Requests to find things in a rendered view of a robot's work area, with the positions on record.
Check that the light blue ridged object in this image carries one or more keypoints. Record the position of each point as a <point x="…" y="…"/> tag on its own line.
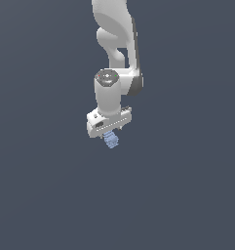
<point x="110" y="140"/>

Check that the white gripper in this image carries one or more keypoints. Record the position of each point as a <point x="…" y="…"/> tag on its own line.
<point x="106" y="123"/>

